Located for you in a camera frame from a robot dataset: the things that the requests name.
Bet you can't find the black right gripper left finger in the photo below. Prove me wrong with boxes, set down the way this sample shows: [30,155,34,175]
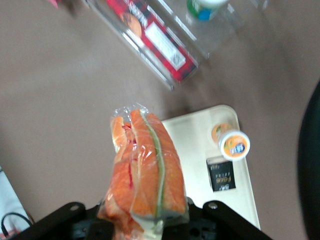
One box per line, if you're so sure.
[13,201,116,240]

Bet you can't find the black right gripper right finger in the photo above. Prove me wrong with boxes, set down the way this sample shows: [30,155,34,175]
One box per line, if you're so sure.
[161,196,274,240]

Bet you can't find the triangle sandwich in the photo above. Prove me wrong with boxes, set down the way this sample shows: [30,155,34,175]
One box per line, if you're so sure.
[96,103,190,240]

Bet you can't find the beige plastic tray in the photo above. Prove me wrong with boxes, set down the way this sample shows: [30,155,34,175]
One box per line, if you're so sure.
[161,104,262,231]

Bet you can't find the small black box gold print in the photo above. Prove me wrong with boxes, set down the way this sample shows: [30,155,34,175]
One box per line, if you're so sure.
[206,156,237,193]

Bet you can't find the orange lid drink cup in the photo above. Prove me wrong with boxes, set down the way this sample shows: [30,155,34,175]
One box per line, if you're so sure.
[211,122,252,162]

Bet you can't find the clear acrylic stepped shelf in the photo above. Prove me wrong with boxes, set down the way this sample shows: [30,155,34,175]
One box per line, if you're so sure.
[81,0,271,91]

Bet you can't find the red plaid cookie box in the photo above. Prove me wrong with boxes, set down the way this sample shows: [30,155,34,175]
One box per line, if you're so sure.
[104,0,200,85]

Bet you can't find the green lid drink bottle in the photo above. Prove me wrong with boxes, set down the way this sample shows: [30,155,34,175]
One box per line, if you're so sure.
[185,0,230,22]

